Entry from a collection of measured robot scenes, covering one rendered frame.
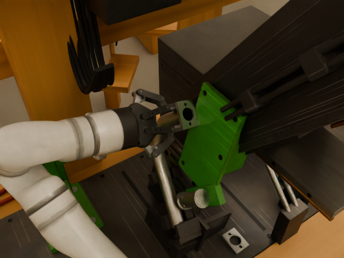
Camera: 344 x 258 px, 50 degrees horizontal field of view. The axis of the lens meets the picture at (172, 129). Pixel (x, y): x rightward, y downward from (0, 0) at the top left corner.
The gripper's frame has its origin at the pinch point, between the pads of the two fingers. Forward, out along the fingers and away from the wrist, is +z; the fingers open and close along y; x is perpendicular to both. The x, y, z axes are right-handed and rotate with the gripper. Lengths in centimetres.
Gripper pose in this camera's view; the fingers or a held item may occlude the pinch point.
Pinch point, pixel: (177, 116)
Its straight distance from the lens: 73.5
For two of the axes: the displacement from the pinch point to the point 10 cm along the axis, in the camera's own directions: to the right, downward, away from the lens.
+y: -2.3, -9.7, 0.1
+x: -5.4, 1.4, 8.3
